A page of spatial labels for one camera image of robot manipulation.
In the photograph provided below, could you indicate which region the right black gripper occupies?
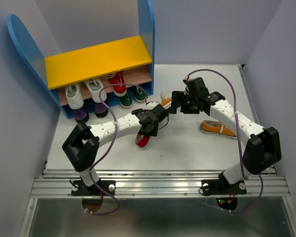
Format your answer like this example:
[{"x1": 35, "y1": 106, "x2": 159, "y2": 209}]
[{"x1": 169, "y1": 91, "x2": 199, "y2": 114}]

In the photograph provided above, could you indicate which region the red sneaker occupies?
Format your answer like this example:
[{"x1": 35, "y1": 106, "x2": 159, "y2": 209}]
[
  {"x1": 105, "y1": 72, "x2": 127, "y2": 97},
  {"x1": 134, "y1": 134, "x2": 151, "y2": 149}
]

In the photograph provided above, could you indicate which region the orange sneaker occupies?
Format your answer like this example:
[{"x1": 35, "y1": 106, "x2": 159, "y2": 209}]
[
  {"x1": 160, "y1": 92, "x2": 172, "y2": 109},
  {"x1": 200, "y1": 120, "x2": 237, "y2": 138}
]

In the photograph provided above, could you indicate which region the green sneaker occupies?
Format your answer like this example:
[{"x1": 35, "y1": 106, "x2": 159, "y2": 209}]
[
  {"x1": 133, "y1": 87, "x2": 146, "y2": 103},
  {"x1": 118, "y1": 90, "x2": 133, "y2": 109}
]

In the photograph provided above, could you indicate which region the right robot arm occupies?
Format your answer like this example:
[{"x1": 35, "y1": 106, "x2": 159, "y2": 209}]
[{"x1": 170, "y1": 77, "x2": 282, "y2": 193}]

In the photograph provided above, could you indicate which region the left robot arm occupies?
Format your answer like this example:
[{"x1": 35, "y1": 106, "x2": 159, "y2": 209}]
[{"x1": 62, "y1": 102, "x2": 169, "y2": 195}]

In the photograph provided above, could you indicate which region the blue yellow shoe shelf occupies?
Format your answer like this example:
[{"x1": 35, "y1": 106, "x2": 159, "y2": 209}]
[{"x1": 7, "y1": 0, "x2": 155, "y2": 119}]

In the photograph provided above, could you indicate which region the purple sneaker right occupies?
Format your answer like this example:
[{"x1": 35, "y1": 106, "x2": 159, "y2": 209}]
[{"x1": 93, "y1": 102, "x2": 108, "y2": 118}]

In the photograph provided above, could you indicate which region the purple sneaker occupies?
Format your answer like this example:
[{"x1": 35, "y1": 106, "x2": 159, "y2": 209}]
[
  {"x1": 93, "y1": 102, "x2": 108, "y2": 118},
  {"x1": 72, "y1": 107, "x2": 89, "y2": 123}
]

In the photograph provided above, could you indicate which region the white sneaker right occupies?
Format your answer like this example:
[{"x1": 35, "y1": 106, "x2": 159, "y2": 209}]
[{"x1": 84, "y1": 79, "x2": 107, "y2": 103}]

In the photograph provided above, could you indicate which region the white sneaker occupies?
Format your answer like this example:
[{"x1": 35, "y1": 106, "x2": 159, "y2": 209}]
[
  {"x1": 84, "y1": 79, "x2": 107, "y2": 103},
  {"x1": 65, "y1": 83, "x2": 84, "y2": 110}
]

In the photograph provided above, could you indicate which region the purple sneaker left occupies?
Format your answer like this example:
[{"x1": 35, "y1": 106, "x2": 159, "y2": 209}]
[{"x1": 72, "y1": 107, "x2": 89, "y2": 123}]

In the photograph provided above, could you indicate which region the white sneaker left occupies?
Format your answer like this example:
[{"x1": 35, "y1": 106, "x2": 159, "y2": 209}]
[{"x1": 65, "y1": 83, "x2": 84, "y2": 110}]

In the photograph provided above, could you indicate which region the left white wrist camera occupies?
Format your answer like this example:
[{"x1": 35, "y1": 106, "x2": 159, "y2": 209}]
[{"x1": 145, "y1": 101, "x2": 160, "y2": 110}]

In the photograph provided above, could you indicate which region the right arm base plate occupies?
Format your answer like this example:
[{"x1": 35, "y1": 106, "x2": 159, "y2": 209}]
[{"x1": 198, "y1": 179, "x2": 247, "y2": 196}]

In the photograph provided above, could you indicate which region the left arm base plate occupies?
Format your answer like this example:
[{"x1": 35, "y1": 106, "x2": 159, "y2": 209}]
[{"x1": 69, "y1": 179, "x2": 116, "y2": 197}]

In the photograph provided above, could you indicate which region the aluminium rail frame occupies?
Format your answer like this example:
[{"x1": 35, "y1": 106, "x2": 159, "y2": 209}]
[{"x1": 19, "y1": 64, "x2": 296, "y2": 237}]

